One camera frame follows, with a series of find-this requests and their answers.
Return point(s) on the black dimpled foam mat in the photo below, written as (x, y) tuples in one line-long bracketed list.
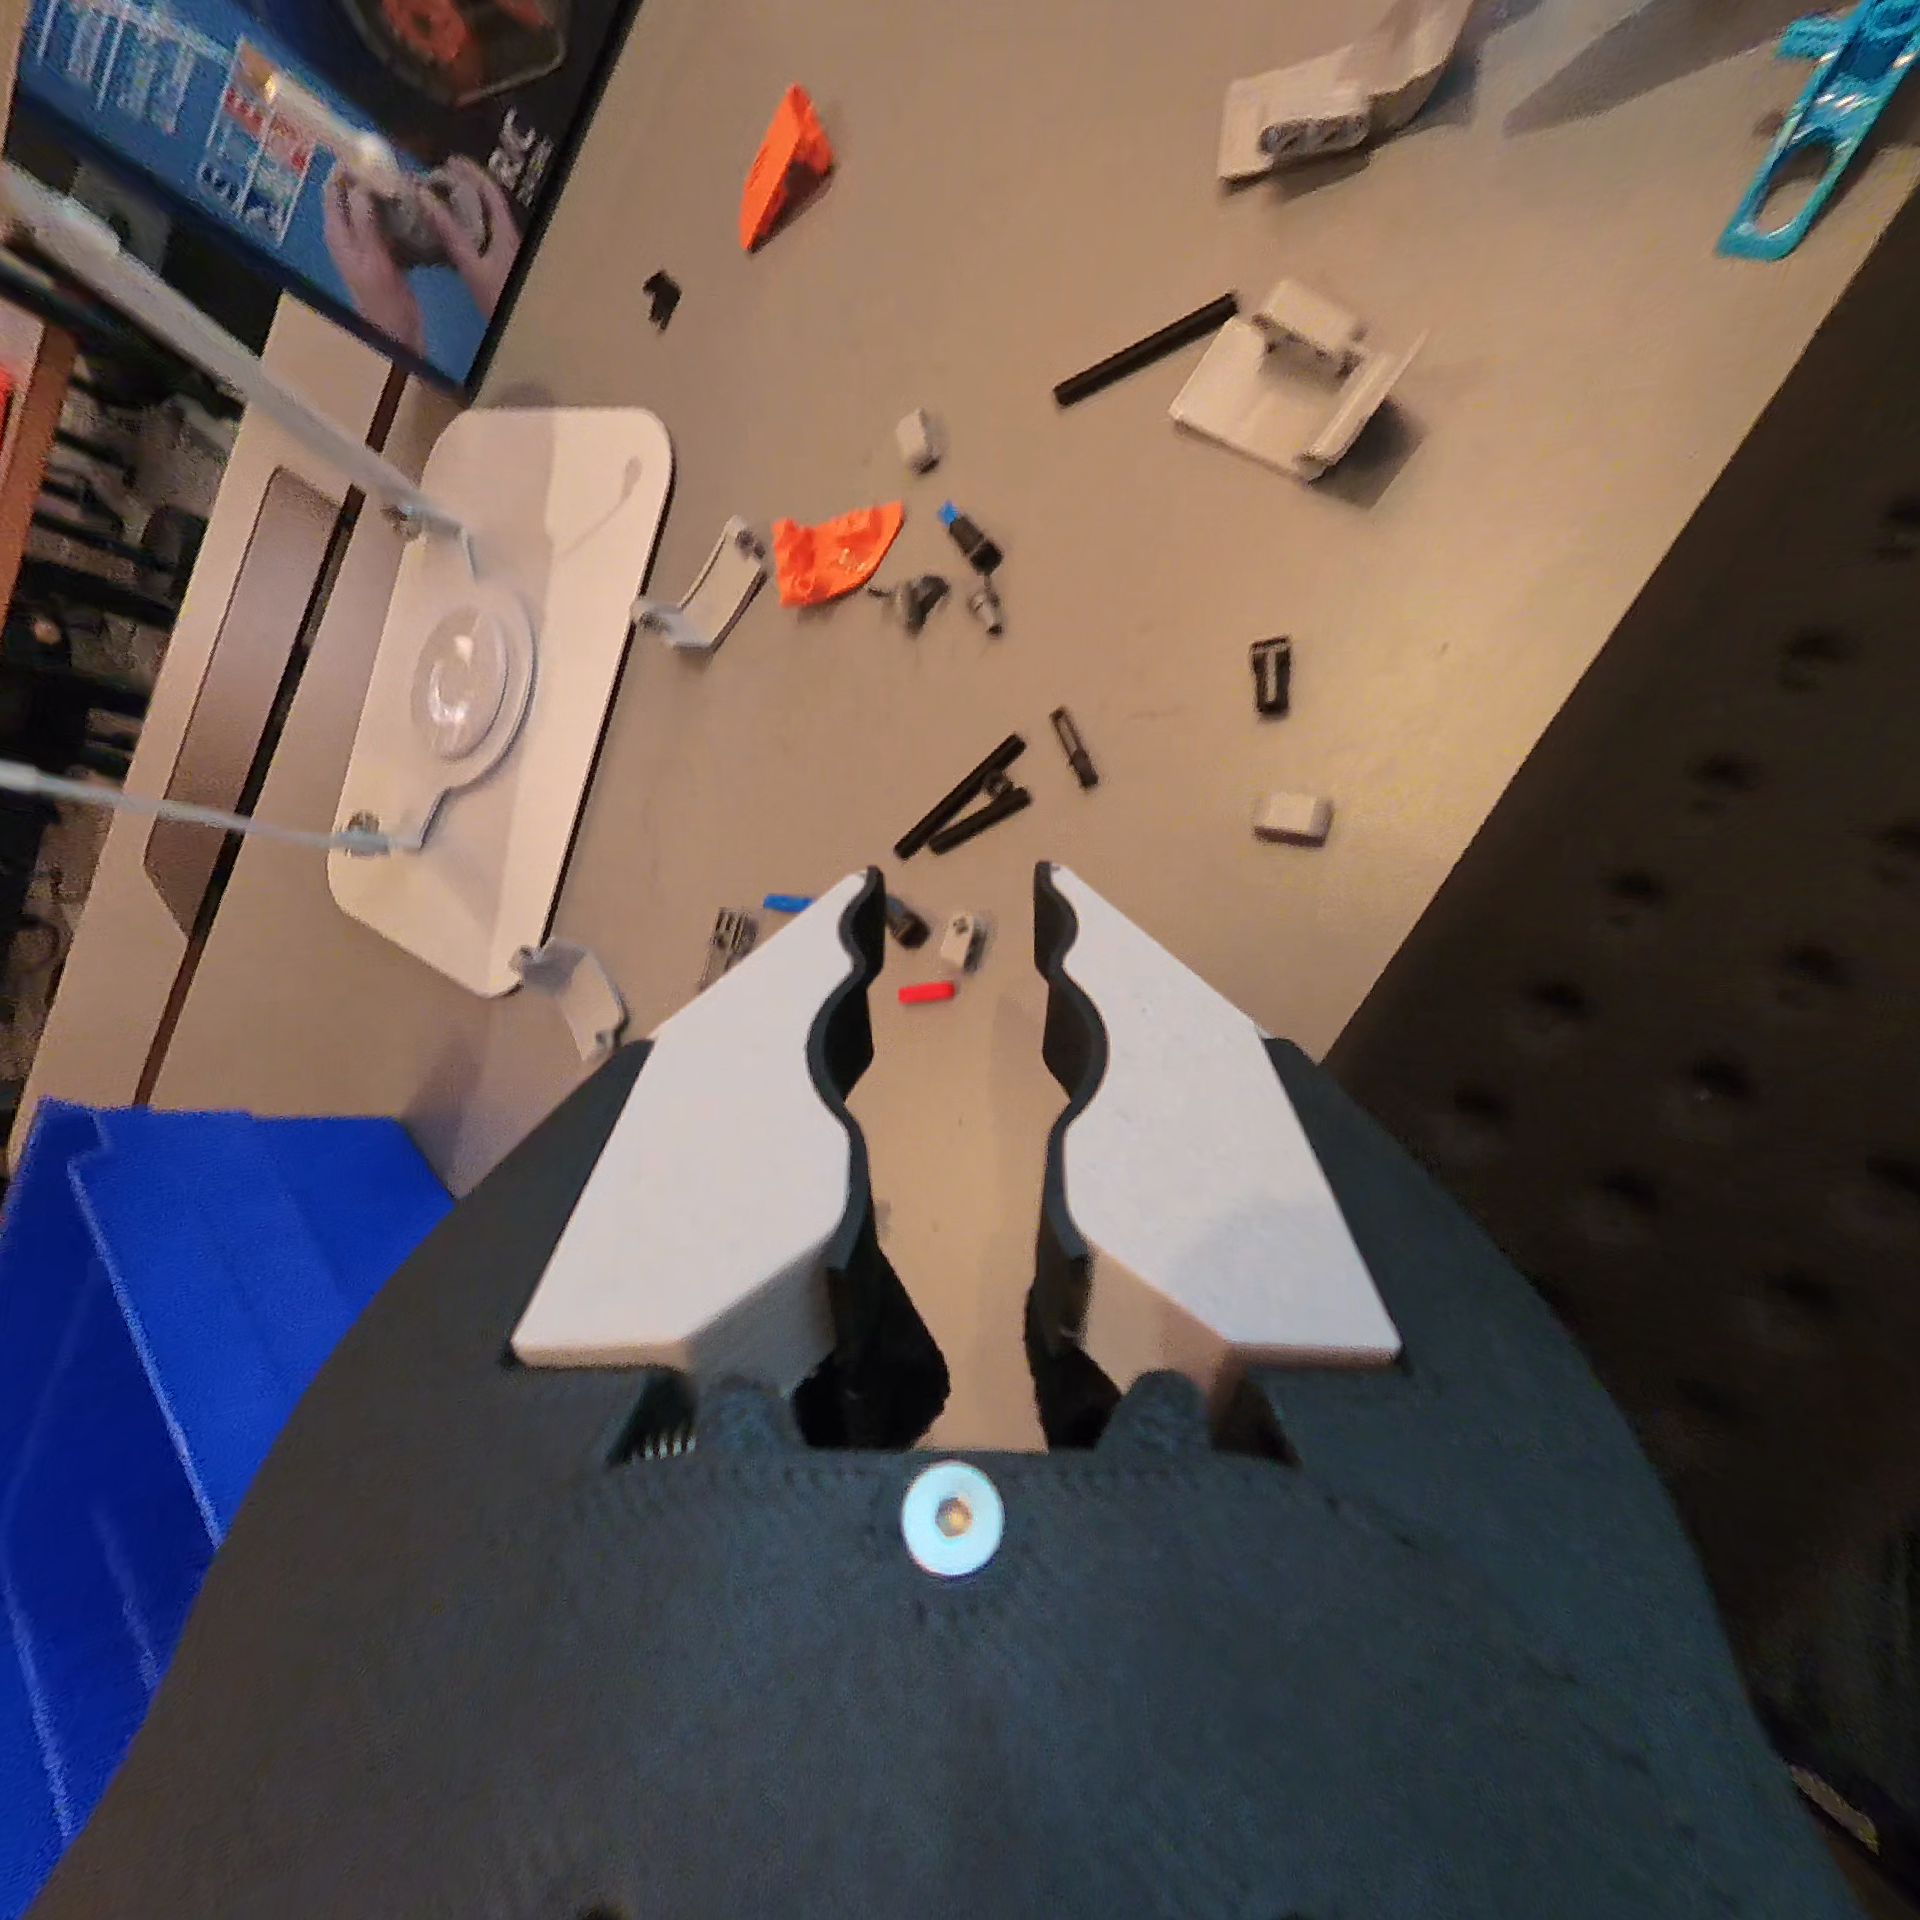
[(1725, 900)]

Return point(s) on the grey pin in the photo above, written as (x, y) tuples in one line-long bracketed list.
[(987, 608)]

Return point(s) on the short black pin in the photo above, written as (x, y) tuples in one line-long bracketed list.
[(1072, 746)]

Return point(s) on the long black axle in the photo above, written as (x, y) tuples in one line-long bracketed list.
[(1149, 349)]

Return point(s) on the small grey connector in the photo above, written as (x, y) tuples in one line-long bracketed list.
[(962, 939), (919, 440)]

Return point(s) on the dark grey black connector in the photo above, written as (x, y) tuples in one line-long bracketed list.
[(905, 918)]

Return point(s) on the teal plastic separator tool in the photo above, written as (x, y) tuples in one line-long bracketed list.
[(1815, 135)]

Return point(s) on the dark grey brick piece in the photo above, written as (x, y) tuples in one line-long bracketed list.
[(728, 945)]

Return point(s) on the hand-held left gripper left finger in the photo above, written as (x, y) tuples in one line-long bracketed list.
[(690, 1200)]

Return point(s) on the white book stand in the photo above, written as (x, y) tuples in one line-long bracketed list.
[(570, 494)]

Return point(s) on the small black connector piece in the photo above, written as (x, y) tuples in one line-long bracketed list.
[(662, 297)]

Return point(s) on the toy vehicle product box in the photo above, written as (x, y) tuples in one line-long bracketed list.
[(225, 135)]

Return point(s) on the orange curved brick piece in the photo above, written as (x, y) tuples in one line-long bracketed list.
[(782, 164)]

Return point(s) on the blue plastic storage bin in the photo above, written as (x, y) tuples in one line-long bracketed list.
[(150, 1351)]

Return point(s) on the black connector with blue pin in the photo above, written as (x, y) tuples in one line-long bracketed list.
[(972, 537)]

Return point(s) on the grey hook piece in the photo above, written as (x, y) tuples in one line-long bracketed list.
[(915, 600)]

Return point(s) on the black tube connector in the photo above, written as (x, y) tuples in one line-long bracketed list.
[(1273, 674)]

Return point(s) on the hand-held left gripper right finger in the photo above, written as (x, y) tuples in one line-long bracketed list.
[(1214, 1200)]

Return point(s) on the orange pin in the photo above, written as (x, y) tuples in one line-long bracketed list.
[(833, 552)]

